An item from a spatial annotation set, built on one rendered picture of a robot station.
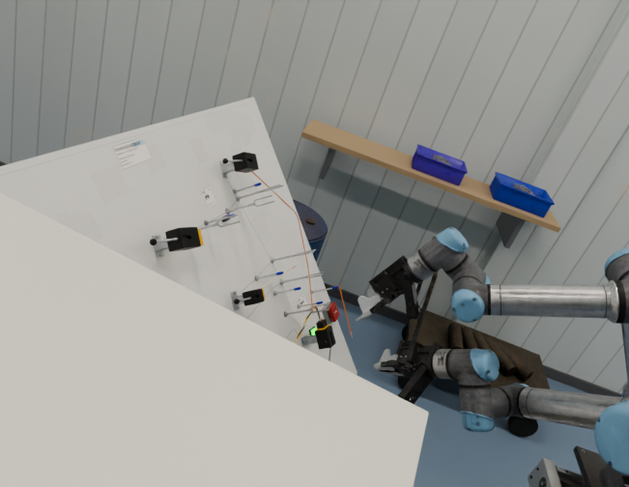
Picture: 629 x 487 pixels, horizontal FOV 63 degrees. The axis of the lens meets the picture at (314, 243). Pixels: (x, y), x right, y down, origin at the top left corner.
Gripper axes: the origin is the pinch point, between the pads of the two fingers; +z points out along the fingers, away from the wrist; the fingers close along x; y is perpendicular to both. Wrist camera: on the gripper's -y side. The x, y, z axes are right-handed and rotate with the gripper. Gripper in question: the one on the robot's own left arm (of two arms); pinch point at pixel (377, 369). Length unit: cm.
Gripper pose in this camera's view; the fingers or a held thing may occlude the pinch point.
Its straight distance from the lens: 153.4
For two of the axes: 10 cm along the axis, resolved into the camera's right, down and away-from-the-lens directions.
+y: 3.0, -8.3, 4.7
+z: -6.9, 1.5, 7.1
